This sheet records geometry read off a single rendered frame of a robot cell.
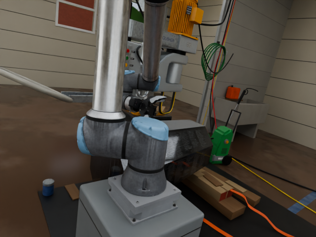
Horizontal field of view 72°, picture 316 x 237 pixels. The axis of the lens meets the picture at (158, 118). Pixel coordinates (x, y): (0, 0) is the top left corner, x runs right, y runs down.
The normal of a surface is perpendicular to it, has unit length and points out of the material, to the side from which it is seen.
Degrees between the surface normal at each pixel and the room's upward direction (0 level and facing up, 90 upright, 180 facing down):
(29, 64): 90
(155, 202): 88
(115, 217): 0
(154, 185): 68
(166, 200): 90
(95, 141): 87
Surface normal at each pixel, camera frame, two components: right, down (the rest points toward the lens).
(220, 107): -0.78, 0.03
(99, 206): 0.17, -0.95
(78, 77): 0.60, 0.31
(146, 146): -0.02, 0.24
